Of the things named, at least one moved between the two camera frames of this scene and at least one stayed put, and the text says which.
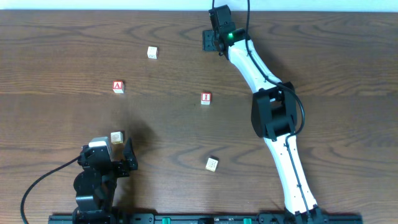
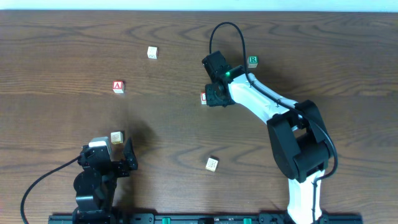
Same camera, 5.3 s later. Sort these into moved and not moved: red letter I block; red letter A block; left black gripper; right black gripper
Moved: right black gripper
Not moved: red letter A block; left black gripper; red letter I block
